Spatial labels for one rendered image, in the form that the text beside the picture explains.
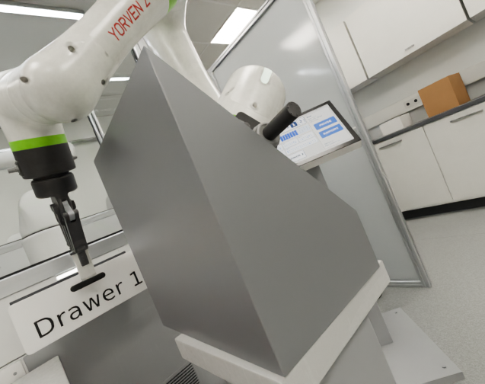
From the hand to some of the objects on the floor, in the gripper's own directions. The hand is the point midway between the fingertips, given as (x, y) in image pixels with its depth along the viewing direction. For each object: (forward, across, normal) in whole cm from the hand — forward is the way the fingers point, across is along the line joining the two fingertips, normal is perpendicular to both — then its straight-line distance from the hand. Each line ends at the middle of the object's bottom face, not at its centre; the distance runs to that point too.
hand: (84, 263), depth 61 cm
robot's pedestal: (+77, +64, +19) cm, 102 cm away
